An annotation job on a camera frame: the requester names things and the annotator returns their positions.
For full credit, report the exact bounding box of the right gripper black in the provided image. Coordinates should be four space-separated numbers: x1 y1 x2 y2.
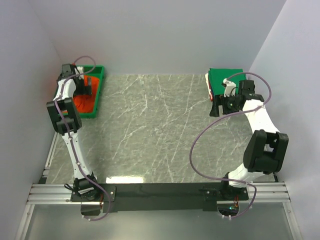
209 93 240 117

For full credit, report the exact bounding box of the orange t shirt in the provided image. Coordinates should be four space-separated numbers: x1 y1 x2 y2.
73 76 100 114

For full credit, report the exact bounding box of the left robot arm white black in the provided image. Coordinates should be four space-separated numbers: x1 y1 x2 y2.
46 63 101 202

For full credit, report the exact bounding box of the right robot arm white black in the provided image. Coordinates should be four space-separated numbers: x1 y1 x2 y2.
212 78 289 201

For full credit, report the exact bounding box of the green plastic bin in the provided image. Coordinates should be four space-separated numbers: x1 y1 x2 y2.
53 65 105 119

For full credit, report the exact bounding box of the red blue folded t shirt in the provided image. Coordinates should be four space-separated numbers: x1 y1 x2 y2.
208 85 215 102

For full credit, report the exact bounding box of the green folded t shirt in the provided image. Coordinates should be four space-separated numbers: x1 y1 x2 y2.
208 67 248 99

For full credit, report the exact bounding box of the white folded t shirt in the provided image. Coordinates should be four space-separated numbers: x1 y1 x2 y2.
204 73 210 92

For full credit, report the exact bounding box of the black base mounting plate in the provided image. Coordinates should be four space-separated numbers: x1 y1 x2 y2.
70 182 249 213

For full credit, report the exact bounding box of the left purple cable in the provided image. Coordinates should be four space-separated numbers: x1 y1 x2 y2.
56 55 116 222

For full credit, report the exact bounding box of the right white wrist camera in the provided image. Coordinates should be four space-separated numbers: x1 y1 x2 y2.
222 78 237 98

